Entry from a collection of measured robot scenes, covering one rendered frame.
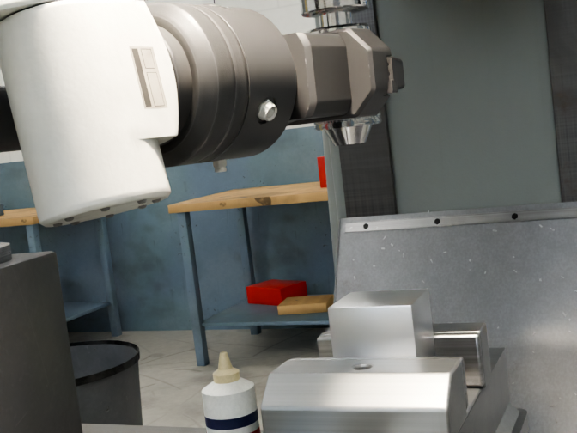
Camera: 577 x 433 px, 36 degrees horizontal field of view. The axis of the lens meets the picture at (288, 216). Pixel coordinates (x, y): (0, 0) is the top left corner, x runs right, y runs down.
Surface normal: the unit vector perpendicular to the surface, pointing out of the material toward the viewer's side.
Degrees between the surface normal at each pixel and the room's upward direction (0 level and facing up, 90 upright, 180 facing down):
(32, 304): 90
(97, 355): 86
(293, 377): 40
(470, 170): 90
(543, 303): 62
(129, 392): 94
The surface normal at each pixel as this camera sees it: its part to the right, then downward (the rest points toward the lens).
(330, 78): 0.78, -0.03
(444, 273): -0.42, -0.30
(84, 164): 0.04, -0.04
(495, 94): -0.40, 0.14
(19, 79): -0.61, 0.14
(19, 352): 0.95, -0.08
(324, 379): -0.33, -0.66
